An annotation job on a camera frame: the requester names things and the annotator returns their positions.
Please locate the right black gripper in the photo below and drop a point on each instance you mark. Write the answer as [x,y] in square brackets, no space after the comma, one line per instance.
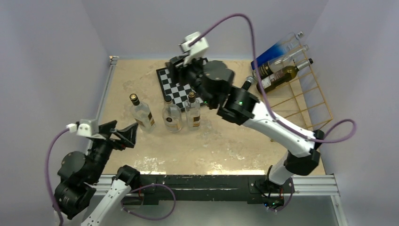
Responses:
[176,67]

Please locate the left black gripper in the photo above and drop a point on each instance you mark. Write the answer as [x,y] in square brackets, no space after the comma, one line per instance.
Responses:
[127,135]

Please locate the clear square bottle gold label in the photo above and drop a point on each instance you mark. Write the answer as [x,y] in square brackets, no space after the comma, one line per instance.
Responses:
[142,114]

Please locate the clear square bottle black cap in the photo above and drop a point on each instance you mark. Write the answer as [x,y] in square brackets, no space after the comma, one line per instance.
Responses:
[192,110]

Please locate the round clear bottle blue seal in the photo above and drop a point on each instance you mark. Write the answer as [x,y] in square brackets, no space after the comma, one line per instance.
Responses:
[172,115]

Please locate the dark green wine bottle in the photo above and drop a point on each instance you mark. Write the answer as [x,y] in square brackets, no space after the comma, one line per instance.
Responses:
[281,76]

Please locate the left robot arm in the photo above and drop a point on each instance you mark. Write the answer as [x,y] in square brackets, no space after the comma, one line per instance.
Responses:
[68,206]

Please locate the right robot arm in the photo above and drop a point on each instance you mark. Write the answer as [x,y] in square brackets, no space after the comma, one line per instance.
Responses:
[302,157]

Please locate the clear bottle black label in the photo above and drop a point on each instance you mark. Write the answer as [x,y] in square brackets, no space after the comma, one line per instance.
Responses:
[291,58]

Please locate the blue clear tall bottle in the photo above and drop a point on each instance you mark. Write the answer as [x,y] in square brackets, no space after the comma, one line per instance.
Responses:
[281,47]

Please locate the black white chessboard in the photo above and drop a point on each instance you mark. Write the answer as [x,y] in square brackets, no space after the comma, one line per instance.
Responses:
[174,89]

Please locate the black glitter tube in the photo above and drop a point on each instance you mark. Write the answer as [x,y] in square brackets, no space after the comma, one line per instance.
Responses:
[248,83]

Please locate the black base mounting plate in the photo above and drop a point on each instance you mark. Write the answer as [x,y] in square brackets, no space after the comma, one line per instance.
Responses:
[251,189]

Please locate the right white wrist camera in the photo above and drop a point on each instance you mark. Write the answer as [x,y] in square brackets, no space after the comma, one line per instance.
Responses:
[195,51]

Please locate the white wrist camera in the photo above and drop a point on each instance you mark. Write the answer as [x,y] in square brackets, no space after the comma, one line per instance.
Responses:
[195,51]
[86,128]

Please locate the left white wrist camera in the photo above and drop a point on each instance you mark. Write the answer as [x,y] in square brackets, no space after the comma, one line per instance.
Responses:
[86,128]

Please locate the aluminium frame rail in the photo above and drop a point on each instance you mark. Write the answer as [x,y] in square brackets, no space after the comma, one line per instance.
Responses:
[103,90]

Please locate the gold wire wine rack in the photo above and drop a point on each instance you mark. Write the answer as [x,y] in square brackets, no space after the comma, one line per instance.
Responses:
[301,100]

